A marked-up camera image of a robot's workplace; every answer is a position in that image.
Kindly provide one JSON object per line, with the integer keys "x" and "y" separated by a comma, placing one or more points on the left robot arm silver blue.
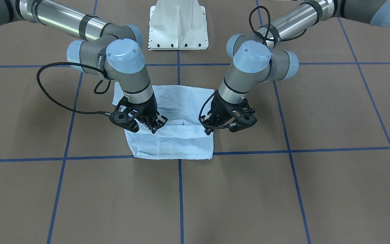
{"x": 256, "y": 57}

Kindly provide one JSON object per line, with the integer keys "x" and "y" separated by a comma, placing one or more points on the light blue button shirt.
{"x": 183, "y": 136}

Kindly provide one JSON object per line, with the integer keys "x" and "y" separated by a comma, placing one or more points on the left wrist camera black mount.
{"x": 243, "y": 114}

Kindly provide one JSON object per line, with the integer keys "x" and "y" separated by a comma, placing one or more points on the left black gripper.
{"x": 220, "y": 107}

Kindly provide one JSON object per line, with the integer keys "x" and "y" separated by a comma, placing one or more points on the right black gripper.
{"x": 146, "y": 110}

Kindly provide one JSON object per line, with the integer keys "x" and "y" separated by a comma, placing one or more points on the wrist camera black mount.
{"x": 121, "y": 117}
{"x": 243, "y": 114}

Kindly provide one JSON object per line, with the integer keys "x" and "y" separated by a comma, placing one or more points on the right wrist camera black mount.
{"x": 121, "y": 117}

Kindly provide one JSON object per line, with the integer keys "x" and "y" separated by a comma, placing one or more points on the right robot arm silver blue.
{"x": 103, "y": 49}

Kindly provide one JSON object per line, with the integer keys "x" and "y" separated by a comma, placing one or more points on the white pedestal column with base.
{"x": 178, "y": 25}

